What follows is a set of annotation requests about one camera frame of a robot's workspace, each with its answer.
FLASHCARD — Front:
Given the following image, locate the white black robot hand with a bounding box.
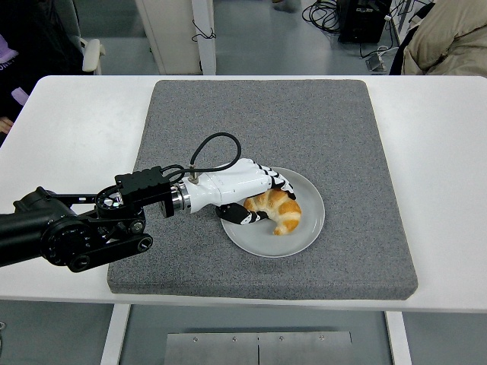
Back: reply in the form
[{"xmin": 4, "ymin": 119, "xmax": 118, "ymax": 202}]
[{"xmin": 181, "ymin": 157, "xmax": 298, "ymax": 227}]

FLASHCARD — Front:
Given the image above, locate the golden croissant bread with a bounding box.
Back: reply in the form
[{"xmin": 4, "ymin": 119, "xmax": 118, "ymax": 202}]
[{"xmin": 243, "ymin": 189, "xmax": 303, "ymax": 236}]

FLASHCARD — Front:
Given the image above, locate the pale grey round plate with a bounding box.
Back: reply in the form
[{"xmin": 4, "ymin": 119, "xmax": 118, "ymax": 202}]
[{"xmin": 220, "ymin": 166, "xmax": 326, "ymax": 258}]

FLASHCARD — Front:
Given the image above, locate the grey metal plate with screws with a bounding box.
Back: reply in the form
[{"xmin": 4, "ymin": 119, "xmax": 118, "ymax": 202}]
[{"xmin": 166, "ymin": 331, "xmax": 354, "ymax": 365}]

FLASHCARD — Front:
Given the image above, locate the grey speckled foam mat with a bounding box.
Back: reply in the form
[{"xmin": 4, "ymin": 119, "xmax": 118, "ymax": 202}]
[{"xmin": 105, "ymin": 78, "xmax": 419, "ymax": 301}]

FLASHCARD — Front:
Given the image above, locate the white furniture panel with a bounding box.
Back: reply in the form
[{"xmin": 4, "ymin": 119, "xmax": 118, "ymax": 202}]
[{"xmin": 135, "ymin": 0, "xmax": 202, "ymax": 75}]

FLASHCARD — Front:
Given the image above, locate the white table leg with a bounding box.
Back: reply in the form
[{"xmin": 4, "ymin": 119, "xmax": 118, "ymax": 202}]
[
  {"xmin": 384, "ymin": 311, "xmax": 413, "ymax": 365},
  {"xmin": 99, "ymin": 303, "xmax": 132, "ymax": 365}
]

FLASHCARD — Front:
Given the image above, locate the white chair armrest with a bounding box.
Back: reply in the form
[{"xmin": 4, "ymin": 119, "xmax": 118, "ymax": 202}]
[{"xmin": 81, "ymin": 37, "xmax": 106, "ymax": 74}]

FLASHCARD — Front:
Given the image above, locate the grey power adapter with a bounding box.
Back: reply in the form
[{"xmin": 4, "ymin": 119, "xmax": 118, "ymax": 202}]
[{"xmin": 365, "ymin": 52, "xmax": 387, "ymax": 72}]

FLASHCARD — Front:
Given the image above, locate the black computer case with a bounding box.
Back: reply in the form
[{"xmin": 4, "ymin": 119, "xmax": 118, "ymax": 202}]
[{"xmin": 338, "ymin": 0, "xmax": 393, "ymax": 44}]

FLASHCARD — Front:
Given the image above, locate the black chair back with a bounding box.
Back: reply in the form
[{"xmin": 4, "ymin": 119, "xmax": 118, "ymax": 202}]
[{"xmin": 388, "ymin": 26, "xmax": 416, "ymax": 76}]

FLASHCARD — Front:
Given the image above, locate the person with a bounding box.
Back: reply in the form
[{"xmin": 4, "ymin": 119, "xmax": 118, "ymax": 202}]
[{"xmin": 0, "ymin": 0, "xmax": 85, "ymax": 135}]

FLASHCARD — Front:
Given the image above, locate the beige padded coat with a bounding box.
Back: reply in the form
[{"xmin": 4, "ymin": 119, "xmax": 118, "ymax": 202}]
[{"xmin": 402, "ymin": 0, "xmax": 487, "ymax": 77}]

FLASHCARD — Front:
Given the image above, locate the white square post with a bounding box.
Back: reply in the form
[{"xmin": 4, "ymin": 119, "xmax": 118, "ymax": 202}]
[{"xmin": 191, "ymin": 0, "xmax": 218, "ymax": 76}]

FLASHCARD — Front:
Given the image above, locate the thin black cable on post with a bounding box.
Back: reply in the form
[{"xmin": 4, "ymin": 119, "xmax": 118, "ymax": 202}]
[{"xmin": 191, "ymin": 18, "xmax": 218, "ymax": 43}]

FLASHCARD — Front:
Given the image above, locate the black floor cable bundle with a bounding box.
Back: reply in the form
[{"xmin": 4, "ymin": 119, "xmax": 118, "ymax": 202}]
[{"xmin": 301, "ymin": 0, "xmax": 342, "ymax": 33}]

